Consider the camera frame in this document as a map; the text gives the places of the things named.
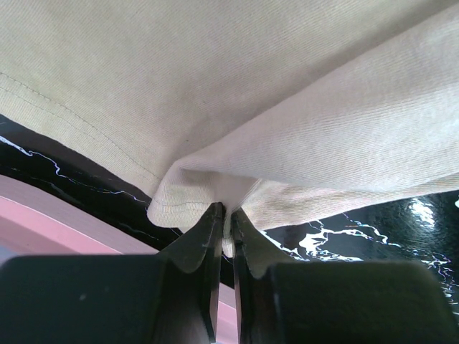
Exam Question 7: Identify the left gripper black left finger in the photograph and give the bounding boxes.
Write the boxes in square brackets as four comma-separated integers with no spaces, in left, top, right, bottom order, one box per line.
[1,203,224,343]

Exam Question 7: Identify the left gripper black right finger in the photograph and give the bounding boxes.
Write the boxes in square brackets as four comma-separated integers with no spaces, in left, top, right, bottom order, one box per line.
[231,211,458,343]

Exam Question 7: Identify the beige t shirt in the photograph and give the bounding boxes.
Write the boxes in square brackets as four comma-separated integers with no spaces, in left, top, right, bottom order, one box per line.
[0,0,459,259]

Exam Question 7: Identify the pink tiered shelf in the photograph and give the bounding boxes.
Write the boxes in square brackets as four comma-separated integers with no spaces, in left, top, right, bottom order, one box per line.
[1,191,237,343]

